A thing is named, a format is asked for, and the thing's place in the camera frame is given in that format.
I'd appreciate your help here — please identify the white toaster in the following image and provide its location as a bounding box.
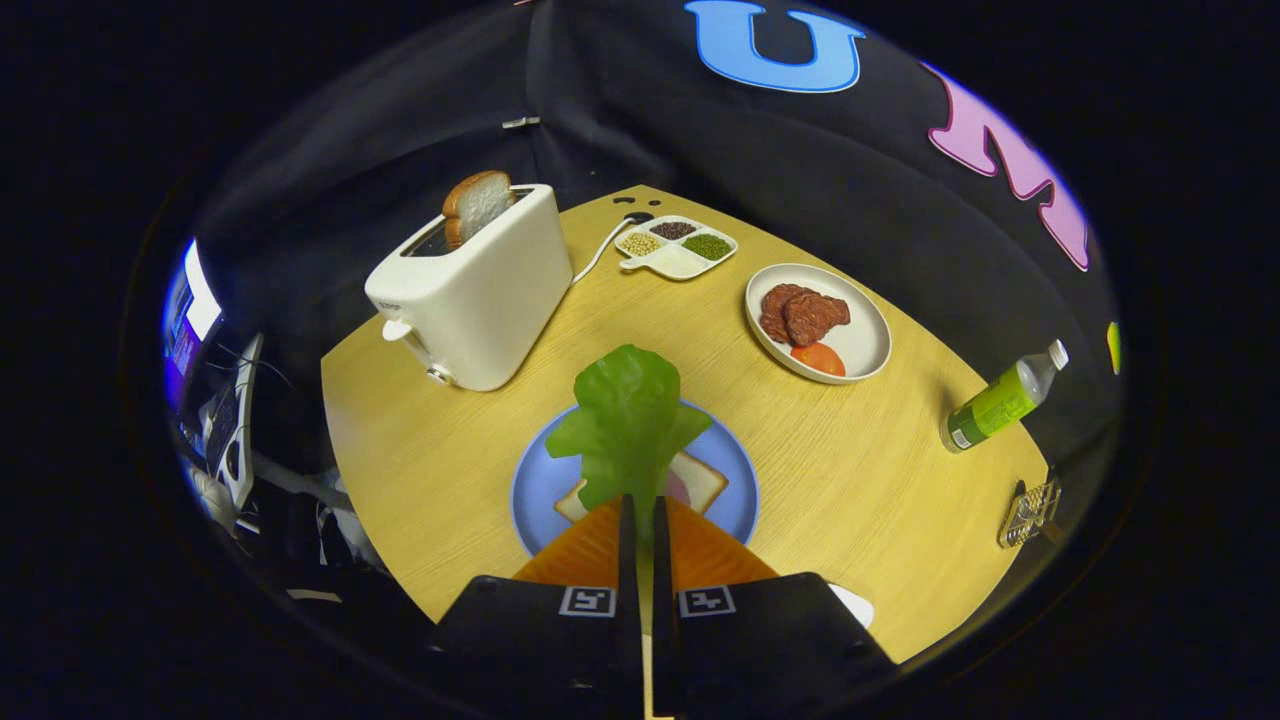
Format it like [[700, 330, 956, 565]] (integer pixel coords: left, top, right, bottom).
[[365, 183, 574, 393]]

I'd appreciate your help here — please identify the white toaster cable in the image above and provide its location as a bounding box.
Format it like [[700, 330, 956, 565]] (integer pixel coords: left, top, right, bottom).
[[570, 212, 653, 288]]

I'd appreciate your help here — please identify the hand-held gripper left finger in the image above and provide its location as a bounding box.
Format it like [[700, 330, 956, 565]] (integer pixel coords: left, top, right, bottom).
[[430, 493, 646, 720]]

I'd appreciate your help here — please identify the red tomato slice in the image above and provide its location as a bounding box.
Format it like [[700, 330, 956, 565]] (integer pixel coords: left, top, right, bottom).
[[790, 342, 847, 378]]

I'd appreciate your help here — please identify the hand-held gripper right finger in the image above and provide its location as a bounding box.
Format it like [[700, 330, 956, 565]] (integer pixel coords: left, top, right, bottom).
[[652, 495, 896, 720]]

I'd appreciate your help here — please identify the toasted bread slice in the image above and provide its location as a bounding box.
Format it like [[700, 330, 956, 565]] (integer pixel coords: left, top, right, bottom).
[[442, 170, 516, 251]]

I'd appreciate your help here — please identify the white round plate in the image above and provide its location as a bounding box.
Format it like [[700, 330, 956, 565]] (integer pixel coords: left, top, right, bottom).
[[744, 263, 893, 385]]

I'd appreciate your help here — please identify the computer monitor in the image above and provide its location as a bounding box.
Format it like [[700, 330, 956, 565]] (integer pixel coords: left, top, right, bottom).
[[162, 238, 223, 381]]

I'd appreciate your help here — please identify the white leaf-shaped plate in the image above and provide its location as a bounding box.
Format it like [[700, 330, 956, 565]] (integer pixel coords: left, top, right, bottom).
[[828, 583, 876, 629]]

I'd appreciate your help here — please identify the metal wire holder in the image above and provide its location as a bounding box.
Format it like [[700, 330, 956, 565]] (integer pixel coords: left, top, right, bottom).
[[997, 478, 1063, 549]]

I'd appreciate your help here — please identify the white divided bean dish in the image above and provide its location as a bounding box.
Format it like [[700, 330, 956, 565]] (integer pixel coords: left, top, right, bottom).
[[614, 215, 739, 282]]

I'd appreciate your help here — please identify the green label water bottle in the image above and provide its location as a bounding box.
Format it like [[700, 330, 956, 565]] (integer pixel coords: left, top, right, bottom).
[[940, 340, 1070, 454]]

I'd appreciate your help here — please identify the white bread slice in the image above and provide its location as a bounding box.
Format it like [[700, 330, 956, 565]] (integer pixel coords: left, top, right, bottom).
[[553, 450, 729, 526]]

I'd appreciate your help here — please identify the brown meat patty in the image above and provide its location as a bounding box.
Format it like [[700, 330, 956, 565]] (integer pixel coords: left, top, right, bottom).
[[760, 283, 806, 344], [782, 290, 851, 348]]

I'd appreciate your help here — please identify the blue round plate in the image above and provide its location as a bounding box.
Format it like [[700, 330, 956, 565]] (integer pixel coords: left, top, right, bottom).
[[510, 400, 761, 559]]

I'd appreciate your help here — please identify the green lettuce leaf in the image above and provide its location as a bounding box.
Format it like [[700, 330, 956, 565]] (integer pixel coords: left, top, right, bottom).
[[545, 344, 714, 521]]

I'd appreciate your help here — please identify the black backdrop cloth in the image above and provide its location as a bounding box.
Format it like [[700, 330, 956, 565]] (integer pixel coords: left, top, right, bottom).
[[190, 0, 1121, 471]]

